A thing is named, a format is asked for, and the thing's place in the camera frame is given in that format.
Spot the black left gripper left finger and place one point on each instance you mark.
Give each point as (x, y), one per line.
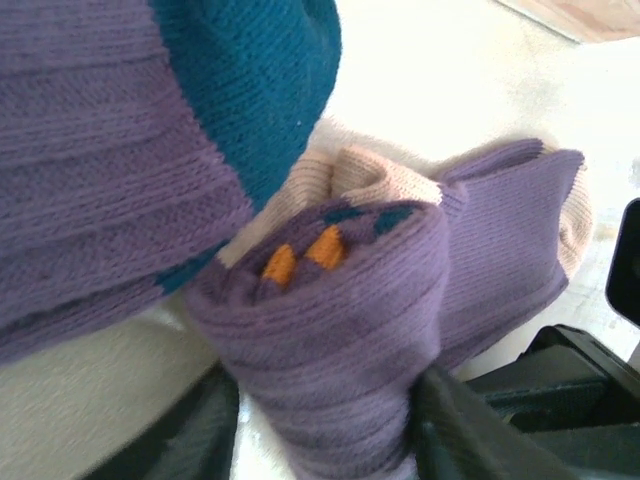
(190, 440)

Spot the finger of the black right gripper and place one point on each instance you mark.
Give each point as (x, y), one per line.
(575, 385)
(630, 260)

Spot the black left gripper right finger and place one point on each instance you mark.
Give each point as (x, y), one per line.
(460, 440)

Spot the purple knitted sock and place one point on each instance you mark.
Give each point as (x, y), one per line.
(100, 175)
(325, 325)

